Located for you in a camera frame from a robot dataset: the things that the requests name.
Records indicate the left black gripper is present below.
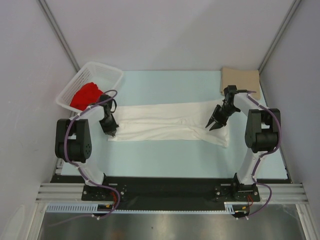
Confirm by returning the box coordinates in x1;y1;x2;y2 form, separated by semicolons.
98;115;119;136

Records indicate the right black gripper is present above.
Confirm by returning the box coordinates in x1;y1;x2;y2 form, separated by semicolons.
207;104;240;131

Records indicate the white t shirt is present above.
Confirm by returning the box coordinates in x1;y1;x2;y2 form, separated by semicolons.
108;99;230;148

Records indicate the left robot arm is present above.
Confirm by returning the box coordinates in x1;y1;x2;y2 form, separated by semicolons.
54;90;119;200

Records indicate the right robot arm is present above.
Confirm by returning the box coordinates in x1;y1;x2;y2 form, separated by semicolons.
206;85;282;202

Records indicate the red t shirt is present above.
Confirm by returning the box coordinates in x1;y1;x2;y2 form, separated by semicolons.
69;82;103;111

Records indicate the white plastic basket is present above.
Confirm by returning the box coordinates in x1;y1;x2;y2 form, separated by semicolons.
54;61;124;113

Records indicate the folded tan t shirt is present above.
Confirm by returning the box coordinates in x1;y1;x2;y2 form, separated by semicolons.
220;67;261;100

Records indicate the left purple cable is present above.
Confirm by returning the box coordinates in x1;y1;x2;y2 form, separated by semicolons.
46;89;121;227

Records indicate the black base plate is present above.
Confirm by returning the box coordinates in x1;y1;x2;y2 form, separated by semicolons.
51;174;261;212

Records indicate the white slotted cable duct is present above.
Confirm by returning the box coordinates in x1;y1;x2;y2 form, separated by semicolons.
46;202;239;215

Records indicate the aluminium front rail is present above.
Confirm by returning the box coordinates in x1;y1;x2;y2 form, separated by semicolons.
35;183;309;204

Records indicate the right aluminium frame post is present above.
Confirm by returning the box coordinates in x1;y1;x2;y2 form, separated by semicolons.
258;0;303;74

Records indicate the aluminium frame post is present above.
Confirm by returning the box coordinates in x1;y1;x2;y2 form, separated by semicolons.
36;0;80;72
258;0;303;74

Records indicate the left aluminium frame post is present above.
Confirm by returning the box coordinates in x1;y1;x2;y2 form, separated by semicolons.
36;0;80;72

